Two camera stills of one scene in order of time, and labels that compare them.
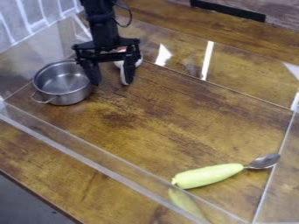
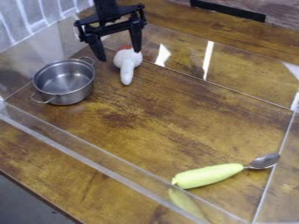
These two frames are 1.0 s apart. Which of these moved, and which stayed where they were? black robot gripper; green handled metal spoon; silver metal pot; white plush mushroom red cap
Moved: black robot gripper
Stayed: silver metal pot; white plush mushroom red cap; green handled metal spoon
